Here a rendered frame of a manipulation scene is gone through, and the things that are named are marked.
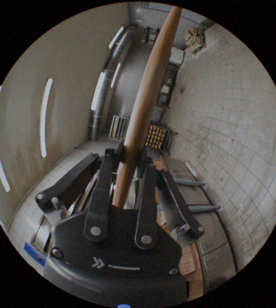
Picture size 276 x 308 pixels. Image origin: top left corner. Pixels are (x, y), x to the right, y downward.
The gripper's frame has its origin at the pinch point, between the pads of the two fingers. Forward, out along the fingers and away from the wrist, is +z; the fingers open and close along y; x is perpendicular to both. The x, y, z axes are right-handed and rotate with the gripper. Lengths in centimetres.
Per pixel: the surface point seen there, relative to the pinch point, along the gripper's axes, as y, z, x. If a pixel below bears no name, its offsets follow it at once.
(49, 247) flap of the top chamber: -64, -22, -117
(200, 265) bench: 62, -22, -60
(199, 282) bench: 62, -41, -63
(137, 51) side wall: -100, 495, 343
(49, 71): -141, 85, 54
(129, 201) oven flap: 17, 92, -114
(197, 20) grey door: 74, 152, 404
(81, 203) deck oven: -47, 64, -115
